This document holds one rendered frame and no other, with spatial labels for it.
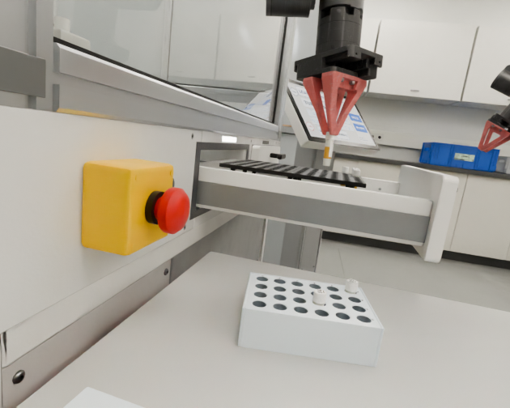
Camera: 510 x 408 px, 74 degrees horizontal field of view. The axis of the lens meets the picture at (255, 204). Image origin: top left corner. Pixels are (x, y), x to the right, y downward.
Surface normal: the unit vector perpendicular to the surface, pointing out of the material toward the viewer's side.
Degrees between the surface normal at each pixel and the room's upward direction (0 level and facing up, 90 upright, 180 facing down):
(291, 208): 90
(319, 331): 90
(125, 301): 90
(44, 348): 90
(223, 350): 0
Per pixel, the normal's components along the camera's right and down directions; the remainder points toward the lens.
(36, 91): 0.96, 0.16
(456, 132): -0.18, 0.17
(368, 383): 0.12, -0.97
